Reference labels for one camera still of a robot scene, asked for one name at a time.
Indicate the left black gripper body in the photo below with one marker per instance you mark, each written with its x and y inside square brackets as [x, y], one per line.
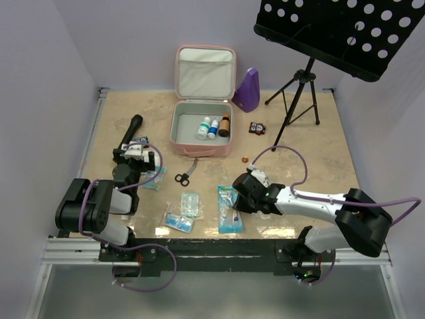
[137, 166]

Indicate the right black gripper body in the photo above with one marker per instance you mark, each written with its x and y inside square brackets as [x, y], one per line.
[248, 204]

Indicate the large blue packet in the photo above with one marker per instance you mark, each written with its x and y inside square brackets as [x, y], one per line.
[229, 219]

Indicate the brown medicine bottle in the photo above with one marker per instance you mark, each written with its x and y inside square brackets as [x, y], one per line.
[224, 127]

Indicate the white blue small bottle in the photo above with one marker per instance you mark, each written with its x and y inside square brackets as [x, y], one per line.
[212, 132]

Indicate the white green bottle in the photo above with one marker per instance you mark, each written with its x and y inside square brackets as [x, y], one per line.
[203, 129]

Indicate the pink medicine kit case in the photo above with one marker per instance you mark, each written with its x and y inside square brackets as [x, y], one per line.
[205, 78]

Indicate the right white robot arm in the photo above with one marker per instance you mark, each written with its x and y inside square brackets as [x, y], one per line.
[355, 220]

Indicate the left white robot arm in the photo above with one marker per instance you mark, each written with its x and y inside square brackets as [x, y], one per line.
[87, 205]

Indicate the bandage packet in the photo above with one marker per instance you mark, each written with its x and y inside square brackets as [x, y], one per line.
[266, 182]

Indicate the teal topped zip bag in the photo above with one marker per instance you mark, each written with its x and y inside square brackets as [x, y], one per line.
[153, 179]

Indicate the blue owl block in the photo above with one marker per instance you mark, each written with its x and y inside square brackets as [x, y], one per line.
[142, 139]

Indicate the black microphone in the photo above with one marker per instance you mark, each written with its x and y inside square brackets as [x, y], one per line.
[134, 126]

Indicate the teal blister pack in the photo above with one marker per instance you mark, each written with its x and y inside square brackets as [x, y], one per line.
[190, 203]

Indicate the owl pattern block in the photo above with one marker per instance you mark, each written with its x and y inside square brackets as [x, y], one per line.
[257, 128]

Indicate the blue white sachet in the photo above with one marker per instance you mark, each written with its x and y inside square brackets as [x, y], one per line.
[178, 222]

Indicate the purple metronome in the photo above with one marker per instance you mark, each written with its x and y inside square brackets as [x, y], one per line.
[247, 95]

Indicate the black music stand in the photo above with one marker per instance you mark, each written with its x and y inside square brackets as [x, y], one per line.
[359, 38]

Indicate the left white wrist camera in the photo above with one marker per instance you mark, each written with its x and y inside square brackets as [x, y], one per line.
[137, 152]

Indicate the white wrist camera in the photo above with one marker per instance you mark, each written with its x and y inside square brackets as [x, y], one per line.
[137, 152]
[255, 172]

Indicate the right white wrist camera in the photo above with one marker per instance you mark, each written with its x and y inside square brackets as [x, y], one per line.
[255, 172]

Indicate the black handled scissors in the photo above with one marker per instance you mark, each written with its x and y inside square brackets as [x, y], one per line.
[183, 179]

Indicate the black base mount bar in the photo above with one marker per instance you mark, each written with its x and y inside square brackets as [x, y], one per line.
[281, 257]

